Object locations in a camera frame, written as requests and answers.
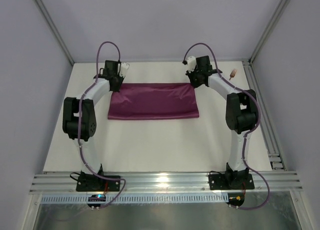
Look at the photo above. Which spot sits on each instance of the right side aluminium rail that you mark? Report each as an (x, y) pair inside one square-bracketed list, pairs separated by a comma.
[(271, 142)]

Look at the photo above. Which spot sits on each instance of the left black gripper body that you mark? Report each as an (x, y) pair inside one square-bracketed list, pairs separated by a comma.
[(116, 85)]

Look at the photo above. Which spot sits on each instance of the controller board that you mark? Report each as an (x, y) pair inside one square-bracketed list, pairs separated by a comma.
[(96, 200), (235, 200)]

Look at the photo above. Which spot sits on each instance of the left aluminium frame post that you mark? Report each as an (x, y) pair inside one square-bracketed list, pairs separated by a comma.
[(54, 30)]

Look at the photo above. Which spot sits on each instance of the slotted grey cable duct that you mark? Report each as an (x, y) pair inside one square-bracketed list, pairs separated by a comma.
[(138, 198)]

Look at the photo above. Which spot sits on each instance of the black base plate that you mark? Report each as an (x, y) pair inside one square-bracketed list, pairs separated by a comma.
[(87, 182), (221, 181)]

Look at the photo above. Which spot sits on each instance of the right aluminium frame post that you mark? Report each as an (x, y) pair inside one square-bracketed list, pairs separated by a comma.
[(278, 12)]

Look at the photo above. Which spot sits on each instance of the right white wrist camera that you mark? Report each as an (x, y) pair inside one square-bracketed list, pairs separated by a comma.
[(191, 63)]

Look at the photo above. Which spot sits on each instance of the aluminium front rail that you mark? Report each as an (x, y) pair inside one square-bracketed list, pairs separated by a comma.
[(170, 182)]

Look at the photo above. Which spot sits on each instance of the left controller board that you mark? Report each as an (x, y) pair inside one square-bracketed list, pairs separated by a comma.
[(96, 200)]

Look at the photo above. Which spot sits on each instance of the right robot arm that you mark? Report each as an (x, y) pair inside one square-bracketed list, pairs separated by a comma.
[(242, 114)]

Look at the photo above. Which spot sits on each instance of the purple satin napkin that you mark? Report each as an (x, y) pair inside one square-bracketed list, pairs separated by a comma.
[(153, 101)]

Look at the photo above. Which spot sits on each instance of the right controller board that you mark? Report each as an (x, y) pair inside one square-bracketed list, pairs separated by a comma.
[(235, 200)]

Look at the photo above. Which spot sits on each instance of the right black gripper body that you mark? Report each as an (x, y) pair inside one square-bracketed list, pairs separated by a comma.
[(197, 82)]

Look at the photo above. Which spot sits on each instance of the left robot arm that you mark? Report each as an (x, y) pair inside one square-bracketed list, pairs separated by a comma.
[(79, 117)]

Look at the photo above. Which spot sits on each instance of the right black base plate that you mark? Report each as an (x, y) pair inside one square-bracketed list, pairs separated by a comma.
[(221, 181)]

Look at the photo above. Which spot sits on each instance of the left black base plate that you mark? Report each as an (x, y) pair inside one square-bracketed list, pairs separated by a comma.
[(87, 182)]

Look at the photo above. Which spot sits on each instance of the aluminium rail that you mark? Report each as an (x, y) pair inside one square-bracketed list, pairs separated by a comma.
[(170, 182), (271, 142)]

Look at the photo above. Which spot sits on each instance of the aluminium frame post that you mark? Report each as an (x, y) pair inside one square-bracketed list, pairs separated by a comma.
[(54, 30), (278, 12)]

